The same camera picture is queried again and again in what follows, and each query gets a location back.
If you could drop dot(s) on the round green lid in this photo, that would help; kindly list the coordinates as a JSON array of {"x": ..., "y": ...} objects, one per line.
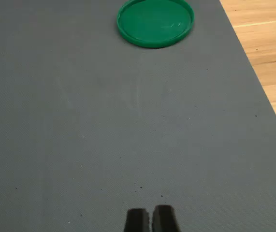
[{"x": 152, "y": 21}]

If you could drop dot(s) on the dark grey mat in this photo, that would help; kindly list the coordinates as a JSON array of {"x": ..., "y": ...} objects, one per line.
[{"x": 104, "y": 120}]

